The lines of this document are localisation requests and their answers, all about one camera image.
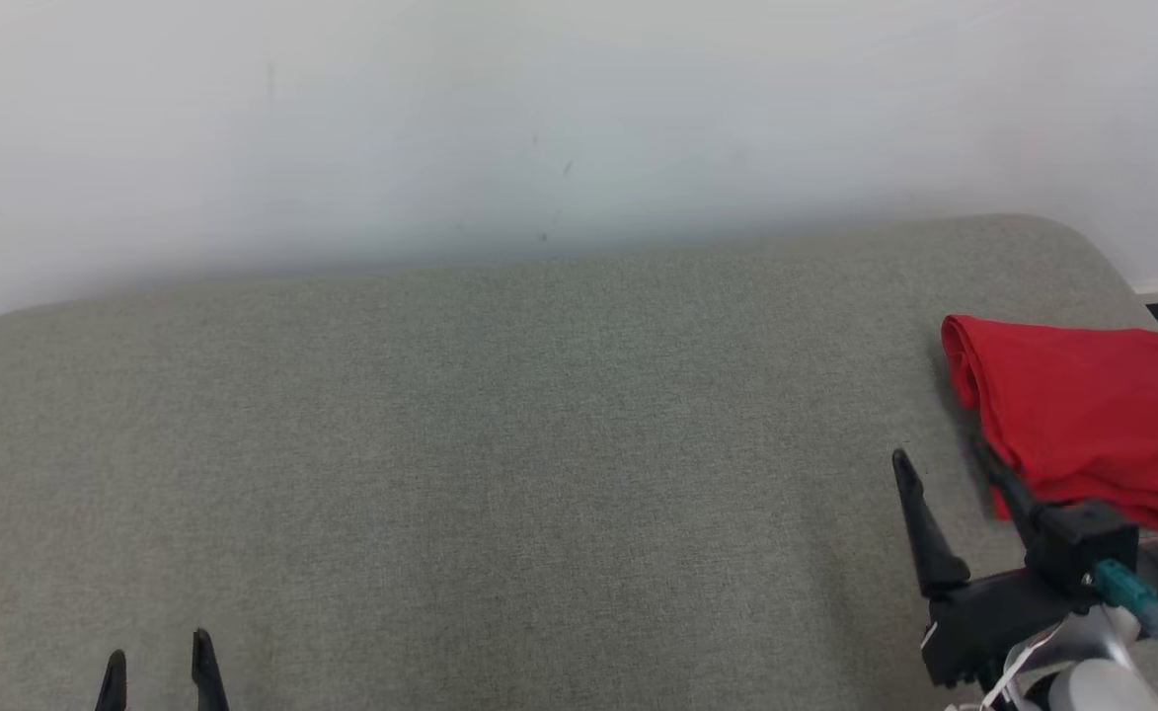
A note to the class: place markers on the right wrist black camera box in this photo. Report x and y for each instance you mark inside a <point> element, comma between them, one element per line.
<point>1082,543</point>

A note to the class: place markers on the grey fabric sofa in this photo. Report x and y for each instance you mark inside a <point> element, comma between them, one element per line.
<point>500,474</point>

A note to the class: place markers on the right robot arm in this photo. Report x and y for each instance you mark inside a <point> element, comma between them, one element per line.
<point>1102,681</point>

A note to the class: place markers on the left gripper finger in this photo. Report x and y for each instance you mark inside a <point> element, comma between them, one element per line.
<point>113,686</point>
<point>207,676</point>

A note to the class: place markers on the red Bulls jersey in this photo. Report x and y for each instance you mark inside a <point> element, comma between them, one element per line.
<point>1092,415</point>

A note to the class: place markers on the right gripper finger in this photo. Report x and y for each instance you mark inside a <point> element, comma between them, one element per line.
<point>929,543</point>
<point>1011,494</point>

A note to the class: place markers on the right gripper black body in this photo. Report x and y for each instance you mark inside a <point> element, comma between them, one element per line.
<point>993,622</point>

